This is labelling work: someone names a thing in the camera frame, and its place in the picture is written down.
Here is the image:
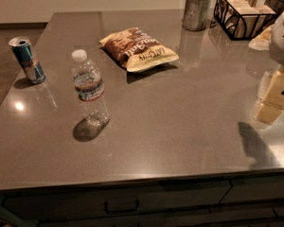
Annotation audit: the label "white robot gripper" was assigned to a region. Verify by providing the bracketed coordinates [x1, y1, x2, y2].
[254, 11, 284, 125]

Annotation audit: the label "clear plastic water bottle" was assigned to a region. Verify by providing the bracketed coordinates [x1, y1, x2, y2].
[71, 49, 110, 127]

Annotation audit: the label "yellowish packet on counter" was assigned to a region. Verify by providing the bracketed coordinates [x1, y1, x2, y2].
[248, 26, 273, 51]

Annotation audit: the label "napkins in basket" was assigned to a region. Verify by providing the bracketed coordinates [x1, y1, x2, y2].
[220, 0, 277, 39]

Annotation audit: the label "galvanized metal cup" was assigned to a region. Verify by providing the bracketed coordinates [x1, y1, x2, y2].
[182, 0, 211, 31]

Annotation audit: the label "brown yellow chip bag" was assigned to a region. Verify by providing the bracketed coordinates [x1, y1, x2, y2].
[100, 27, 179, 73]

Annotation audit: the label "blue silver energy drink can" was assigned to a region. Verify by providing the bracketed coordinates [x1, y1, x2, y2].
[9, 37, 45, 84]

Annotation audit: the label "black wire napkin basket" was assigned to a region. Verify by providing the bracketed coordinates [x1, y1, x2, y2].
[213, 0, 279, 42]

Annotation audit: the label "drawer with dark handle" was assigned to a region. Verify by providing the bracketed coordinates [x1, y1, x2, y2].
[4, 181, 231, 222]

